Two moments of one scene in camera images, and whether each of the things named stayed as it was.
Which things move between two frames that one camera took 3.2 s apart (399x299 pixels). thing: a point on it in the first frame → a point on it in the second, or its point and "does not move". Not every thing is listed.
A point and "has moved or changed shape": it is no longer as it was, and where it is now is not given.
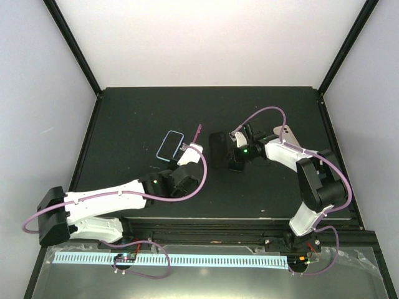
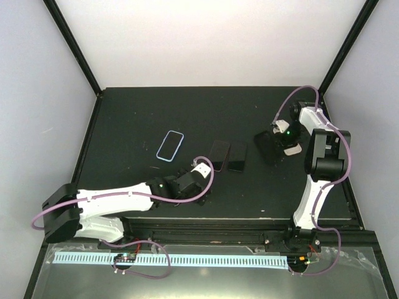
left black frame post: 55,9 does not move
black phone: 217,151 has moved or changed shape
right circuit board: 297,261 does not move
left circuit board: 124,258 does not move
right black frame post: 346,48 does not move
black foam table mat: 252,139 does not move
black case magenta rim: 197,133 → 218,153
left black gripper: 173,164 → 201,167
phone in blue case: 169,145 does not move
